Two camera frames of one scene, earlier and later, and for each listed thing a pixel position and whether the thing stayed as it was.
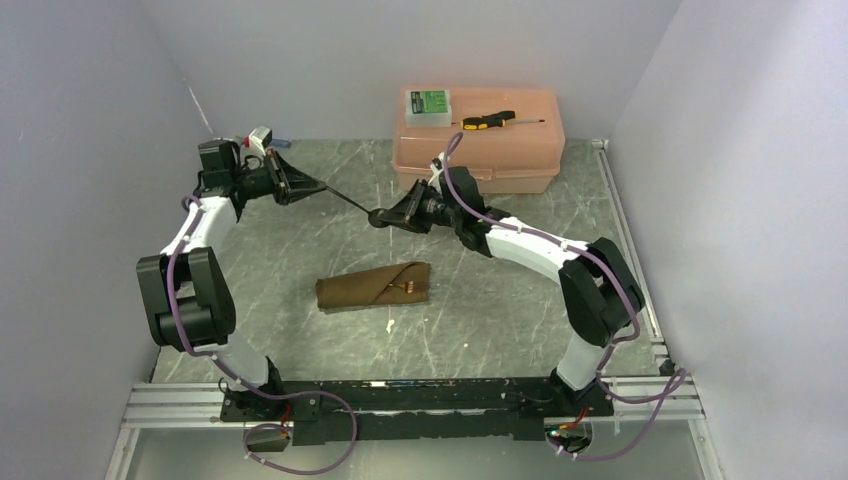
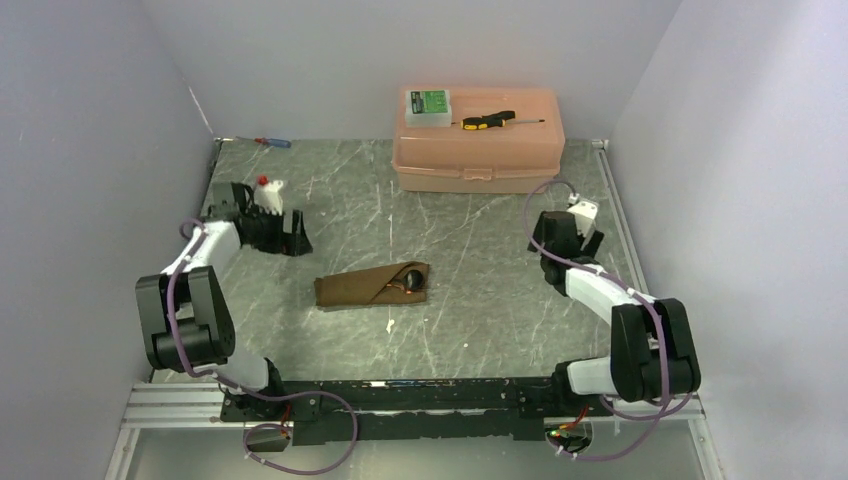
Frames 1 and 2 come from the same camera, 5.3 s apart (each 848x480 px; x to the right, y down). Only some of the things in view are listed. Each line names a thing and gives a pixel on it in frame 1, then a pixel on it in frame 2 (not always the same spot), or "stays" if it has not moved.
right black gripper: (402, 214) to (592, 244)
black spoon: (373, 215) to (413, 280)
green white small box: (428, 109) stays
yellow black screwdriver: (483, 122) stays
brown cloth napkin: (372, 287) stays
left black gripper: (289, 183) to (295, 243)
